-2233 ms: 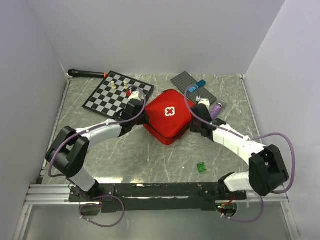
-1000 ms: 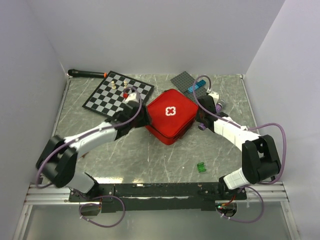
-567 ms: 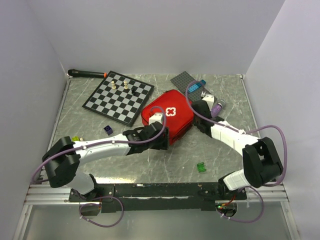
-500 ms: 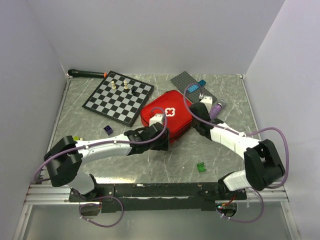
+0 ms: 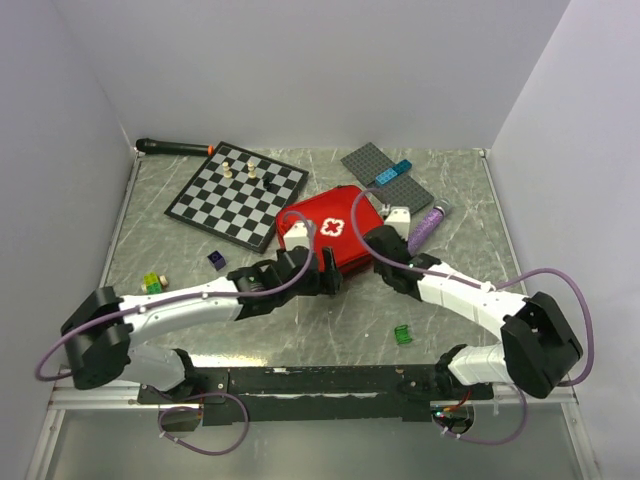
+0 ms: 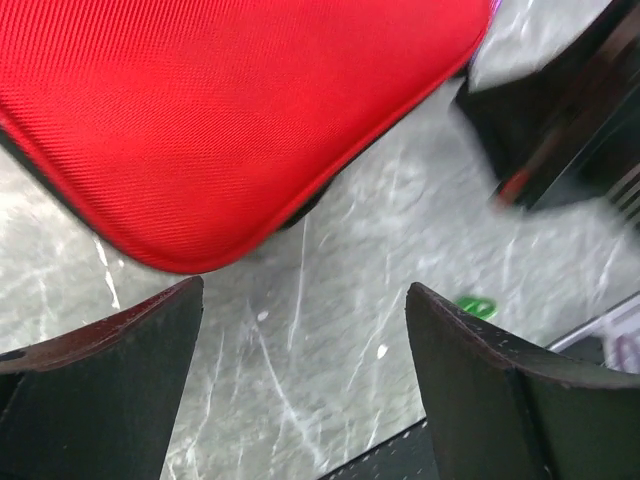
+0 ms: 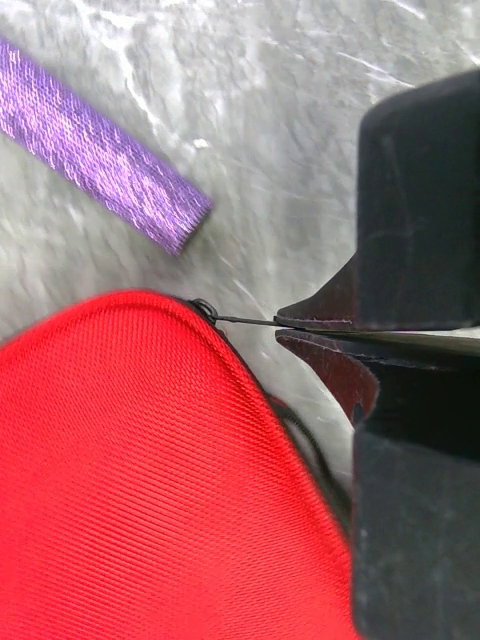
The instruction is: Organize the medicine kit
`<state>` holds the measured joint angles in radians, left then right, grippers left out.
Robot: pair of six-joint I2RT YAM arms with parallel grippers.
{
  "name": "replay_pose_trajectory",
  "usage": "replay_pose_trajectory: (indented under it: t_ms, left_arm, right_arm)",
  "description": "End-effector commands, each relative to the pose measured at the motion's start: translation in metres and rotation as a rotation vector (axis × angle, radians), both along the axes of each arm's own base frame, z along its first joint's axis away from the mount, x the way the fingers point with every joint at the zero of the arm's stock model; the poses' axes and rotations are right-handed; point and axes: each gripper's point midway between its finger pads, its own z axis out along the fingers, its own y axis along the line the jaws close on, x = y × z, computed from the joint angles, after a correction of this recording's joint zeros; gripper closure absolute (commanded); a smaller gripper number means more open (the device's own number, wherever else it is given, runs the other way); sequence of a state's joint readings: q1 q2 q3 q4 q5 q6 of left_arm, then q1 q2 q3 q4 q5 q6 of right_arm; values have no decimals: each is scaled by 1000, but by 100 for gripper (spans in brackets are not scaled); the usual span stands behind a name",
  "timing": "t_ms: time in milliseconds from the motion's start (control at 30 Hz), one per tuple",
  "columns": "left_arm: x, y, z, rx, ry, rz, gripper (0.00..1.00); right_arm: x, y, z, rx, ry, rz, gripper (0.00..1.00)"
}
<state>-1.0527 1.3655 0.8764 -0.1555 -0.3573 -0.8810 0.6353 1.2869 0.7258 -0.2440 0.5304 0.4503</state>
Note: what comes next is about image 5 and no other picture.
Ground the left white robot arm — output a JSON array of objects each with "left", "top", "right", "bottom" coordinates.
[{"left": 61, "top": 247, "right": 343, "bottom": 402}]

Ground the green plastic clip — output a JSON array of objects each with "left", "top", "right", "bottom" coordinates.
[{"left": 394, "top": 324, "right": 413, "bottom": 345}]

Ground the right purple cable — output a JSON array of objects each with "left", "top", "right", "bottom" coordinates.
[{"left": 350, "top": 187, "right": 596, "bottom": 447}]

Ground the green yellow toy block car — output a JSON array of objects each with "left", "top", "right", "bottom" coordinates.
[{"left": 141, "top": 272, "right": 169, "bottom": 294}]

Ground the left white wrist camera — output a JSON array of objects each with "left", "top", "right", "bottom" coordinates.
[{"left": 282, "top": 221, "right": 315, "bottom": 251}]

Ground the white chess piece left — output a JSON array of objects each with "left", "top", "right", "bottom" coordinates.
[{"left": 222, "top": 162, "right": 233, "bottom": 179}]

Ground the black white chessboard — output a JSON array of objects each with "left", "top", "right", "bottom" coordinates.
[{"left": 165, "top": 142, "right": 309, "bottom": 253}]

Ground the grey lego baseplate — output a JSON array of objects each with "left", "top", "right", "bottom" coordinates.
[{"left": 341, "top": 142, "right": 434, "bottom": 214}]

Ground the purple tube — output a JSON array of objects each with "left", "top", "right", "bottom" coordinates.
[{"left": 407, "top": 199, "right": 451, "bottom": 254}]

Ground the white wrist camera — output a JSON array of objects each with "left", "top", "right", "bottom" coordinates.
[
  {"left": 381, "top": 204, "right": 411, "bottom": 240},
  {"left": 282, "top": 221, "right": 315, "bottom": 251}
]

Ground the white chess piece right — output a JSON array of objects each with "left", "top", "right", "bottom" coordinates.
[{"left": 247, "top": 161, "right": 256, "bottom": 179}]

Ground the blue lego brick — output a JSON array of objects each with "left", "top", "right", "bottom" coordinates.
[{"left": 375, "top": 159, "right": 412, "bottom": 187}]

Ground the purple cable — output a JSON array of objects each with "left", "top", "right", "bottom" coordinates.
[
  {"left": 350, "top": 187, "right": 596, "bottom": 447},
  {"left": 34, "top": 211, "right": 317, "bottom": 456}
]

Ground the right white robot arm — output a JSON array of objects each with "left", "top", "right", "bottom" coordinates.
[{"left": 364, "top": 225, "right": 583, "bottom": 399}]

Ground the black mounting rail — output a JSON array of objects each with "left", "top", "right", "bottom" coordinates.
[{"left": 137, "top": 364, "right": 494, "bottom": 426}]

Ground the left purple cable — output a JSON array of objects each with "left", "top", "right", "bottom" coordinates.
[{"left": 34, "top": 211, "right": 317, "bottom": 456}]

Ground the purple toy block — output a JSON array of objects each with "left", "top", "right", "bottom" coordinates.
[{"left": 207, "top": 251, "right": 226, "bottom": 271}]

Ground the white chess piece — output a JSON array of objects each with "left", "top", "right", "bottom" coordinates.
[
  {"left": 247, "top": 161, "right": 256, "bottom": 179},
  {"left": 222, "top": 162, "right": 233, "bottom": 179}
]

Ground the red black medicine bag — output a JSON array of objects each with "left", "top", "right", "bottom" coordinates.
[{"left": 275, "top": 185, "right": 372, "bottom": 278}]

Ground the black microphone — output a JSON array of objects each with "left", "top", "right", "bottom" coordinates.
[{"left": 135, "top": 138, "right": 214, "bottom": 157}]

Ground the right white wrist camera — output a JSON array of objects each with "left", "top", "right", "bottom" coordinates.
[{"left": 381, "top": 204, "right": 411, "bottom": 240}]

